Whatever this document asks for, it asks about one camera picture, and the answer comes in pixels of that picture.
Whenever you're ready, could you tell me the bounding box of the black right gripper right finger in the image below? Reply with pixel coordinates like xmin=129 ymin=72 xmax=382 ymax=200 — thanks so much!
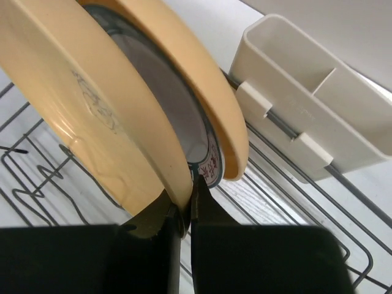
xmin=190 ymin=176 xmax=354 ymax=293

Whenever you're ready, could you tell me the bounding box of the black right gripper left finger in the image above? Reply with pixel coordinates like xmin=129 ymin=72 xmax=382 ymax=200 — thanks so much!
xmin=1 ymin=193 xmax=179 ymax=293

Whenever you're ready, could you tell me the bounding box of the yellow shallow plate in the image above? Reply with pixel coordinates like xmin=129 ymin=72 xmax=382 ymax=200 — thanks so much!
xmin=1 ymin=1 xmax=192 ymax=214

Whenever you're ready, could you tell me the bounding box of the white plastic cutlery holder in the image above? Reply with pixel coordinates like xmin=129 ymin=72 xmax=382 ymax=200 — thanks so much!
xmin=230 ymin=14 xmax=391 ymax=181

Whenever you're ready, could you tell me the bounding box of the white plate dark patterned rim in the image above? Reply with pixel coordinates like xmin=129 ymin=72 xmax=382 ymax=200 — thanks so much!
xmin=84 ymin=4 xmax=225 ymax=187

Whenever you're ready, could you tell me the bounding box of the yellow rear plate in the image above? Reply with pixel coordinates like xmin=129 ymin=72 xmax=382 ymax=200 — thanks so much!
xmin=79 ymin=1 xmax=249 ymax=181

